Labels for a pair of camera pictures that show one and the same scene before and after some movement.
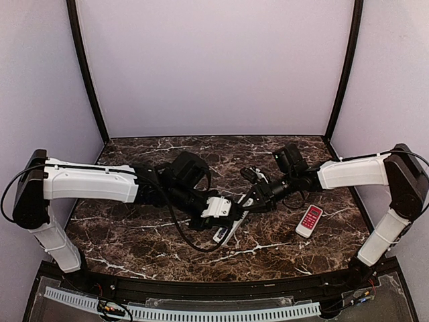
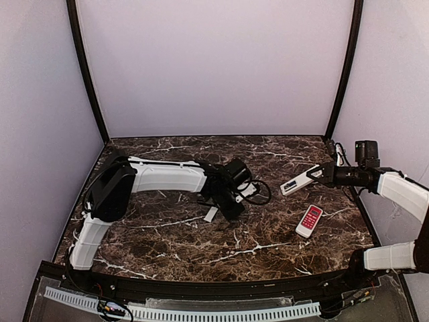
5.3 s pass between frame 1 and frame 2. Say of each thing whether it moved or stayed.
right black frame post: stayed
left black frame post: stayed
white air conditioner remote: moved
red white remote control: stayed
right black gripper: moved
